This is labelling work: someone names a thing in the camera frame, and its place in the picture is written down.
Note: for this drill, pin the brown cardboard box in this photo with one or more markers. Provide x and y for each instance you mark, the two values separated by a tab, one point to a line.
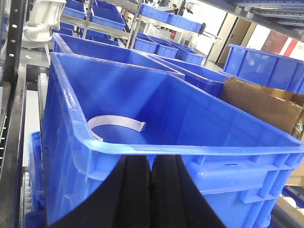
280	108

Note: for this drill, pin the blue bin far right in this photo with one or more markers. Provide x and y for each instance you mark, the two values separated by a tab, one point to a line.
265	68

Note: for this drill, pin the white curved PVC pipe clamp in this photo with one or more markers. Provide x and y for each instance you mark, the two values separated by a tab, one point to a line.
123	129

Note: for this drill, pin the black perforated shelf upright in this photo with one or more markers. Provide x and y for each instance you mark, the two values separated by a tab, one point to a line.
12	90

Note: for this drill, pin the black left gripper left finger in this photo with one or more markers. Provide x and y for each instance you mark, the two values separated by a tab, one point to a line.
121	201

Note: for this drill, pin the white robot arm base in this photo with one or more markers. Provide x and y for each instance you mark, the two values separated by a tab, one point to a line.
44	17

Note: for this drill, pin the blue bin behind target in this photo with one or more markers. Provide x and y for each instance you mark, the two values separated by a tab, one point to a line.
78	46

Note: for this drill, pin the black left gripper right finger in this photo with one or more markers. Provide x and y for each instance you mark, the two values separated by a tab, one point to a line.
175	200

